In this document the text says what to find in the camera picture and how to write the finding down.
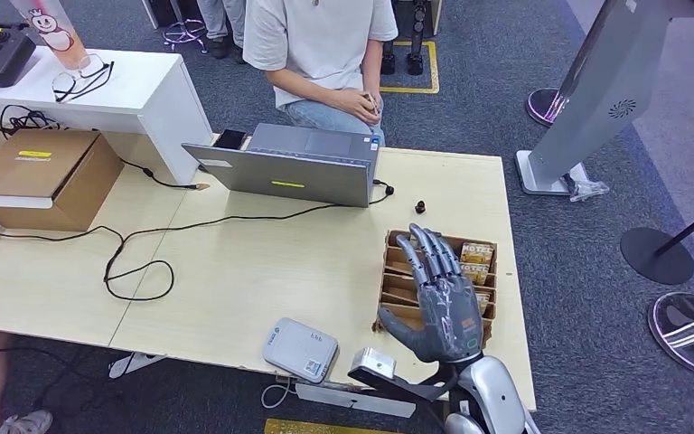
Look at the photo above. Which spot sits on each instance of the person's right hand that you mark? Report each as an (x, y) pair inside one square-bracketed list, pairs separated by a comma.
[(356, 106)]

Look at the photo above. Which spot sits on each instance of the person's left hand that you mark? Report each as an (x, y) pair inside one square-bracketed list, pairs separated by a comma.
[(378, 103)]

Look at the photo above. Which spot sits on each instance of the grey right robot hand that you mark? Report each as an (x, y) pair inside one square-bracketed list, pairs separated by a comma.
[(449, 317)]

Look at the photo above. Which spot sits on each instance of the wooden card organizer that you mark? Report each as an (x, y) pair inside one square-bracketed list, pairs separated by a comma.
[(398, 287)]

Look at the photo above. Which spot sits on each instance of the person's left forearm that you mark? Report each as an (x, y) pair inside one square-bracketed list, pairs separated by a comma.
[(373, 66)]

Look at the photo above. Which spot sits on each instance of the person's right forearm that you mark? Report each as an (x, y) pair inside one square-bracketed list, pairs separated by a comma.
[(305, 90)]

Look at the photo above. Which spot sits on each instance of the grey card reader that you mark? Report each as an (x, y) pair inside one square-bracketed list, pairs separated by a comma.
[(299, 350)]

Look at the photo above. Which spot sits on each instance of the grey laptop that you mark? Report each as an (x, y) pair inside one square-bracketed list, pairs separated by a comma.
[(287, 174)]

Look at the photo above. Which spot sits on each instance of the small black knob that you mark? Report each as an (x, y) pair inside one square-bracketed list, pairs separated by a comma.
[(420, 207)]

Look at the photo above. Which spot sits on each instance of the white table foot bar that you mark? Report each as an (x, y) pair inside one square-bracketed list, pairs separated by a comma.
[(353, 404)]

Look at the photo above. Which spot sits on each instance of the black phone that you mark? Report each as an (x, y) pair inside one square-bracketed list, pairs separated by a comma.
[(230, 139)]

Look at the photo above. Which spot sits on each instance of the pink tinted chrome base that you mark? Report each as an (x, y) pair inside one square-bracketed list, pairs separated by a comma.
[(541, 108)]

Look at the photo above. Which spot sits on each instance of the yellow floor tape strip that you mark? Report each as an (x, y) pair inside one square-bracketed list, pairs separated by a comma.
[(323, 428)]

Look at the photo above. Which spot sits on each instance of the clear plastic bag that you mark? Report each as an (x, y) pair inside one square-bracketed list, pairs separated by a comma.
[(586, 188)]

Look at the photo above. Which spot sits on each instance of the black stanchion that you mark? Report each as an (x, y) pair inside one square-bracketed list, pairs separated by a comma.
[(655, 257)]

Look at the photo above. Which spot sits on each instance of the silver kiosk stand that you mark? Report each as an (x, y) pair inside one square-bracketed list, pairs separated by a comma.
[(598, 90)]

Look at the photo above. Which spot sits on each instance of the chrome stanchion base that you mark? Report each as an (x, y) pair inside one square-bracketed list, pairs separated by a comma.
[(688, 335)]

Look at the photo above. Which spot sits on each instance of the black rimmed glasses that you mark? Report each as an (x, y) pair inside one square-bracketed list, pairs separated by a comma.
[(68, 84)]

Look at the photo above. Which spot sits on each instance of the white table leg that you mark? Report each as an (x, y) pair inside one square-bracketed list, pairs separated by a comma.
[(134, 364)]

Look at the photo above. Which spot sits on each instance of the brown cardboard box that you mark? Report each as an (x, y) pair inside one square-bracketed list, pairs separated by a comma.
[(35, 174)]

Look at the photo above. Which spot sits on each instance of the black camera bracket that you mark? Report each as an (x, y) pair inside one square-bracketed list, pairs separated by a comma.
[(407, 389)]

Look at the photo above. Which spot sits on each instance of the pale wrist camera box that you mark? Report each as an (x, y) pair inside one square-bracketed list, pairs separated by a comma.
[(374, 362)]

